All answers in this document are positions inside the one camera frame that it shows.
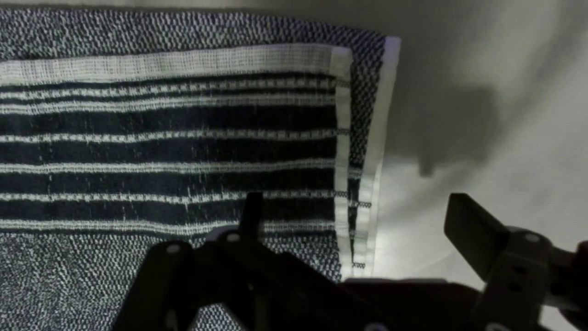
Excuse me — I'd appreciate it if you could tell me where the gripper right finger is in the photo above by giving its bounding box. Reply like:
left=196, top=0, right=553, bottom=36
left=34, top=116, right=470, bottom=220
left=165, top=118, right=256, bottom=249
left=444, top=193, right=588, bottom=331

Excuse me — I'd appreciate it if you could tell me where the dark blue white striped towel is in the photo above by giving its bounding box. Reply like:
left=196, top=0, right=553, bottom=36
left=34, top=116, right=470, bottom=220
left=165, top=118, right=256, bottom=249
left=0, top=7, right=401, bottom=331

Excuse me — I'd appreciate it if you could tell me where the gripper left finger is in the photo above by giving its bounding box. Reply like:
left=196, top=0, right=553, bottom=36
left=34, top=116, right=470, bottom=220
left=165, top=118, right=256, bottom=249
left=113, top=192, right=368, bottom=331

